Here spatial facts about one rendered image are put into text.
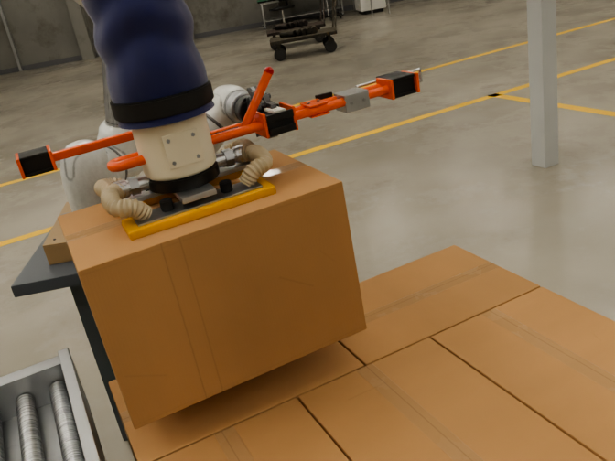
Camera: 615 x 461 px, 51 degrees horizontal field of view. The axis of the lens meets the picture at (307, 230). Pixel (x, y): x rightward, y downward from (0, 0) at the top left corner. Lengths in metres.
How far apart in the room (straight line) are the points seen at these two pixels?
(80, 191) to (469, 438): 1.40
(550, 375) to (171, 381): 0.87
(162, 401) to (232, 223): 0.43
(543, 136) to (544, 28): 0.67
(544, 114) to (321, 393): 3.11
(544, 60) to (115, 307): 3.44
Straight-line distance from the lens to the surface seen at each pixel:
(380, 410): 1.56
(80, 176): 2.18
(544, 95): 4.40
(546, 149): 4.50
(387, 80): 1.70
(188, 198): 1.44
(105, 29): 1.42
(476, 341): 1.76
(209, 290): 1.43
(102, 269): 1.36
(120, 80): 1.43
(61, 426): 1.82
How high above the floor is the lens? 1.53
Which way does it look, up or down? 23 degrees down
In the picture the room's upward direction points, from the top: 10 degrees counter-clockwise
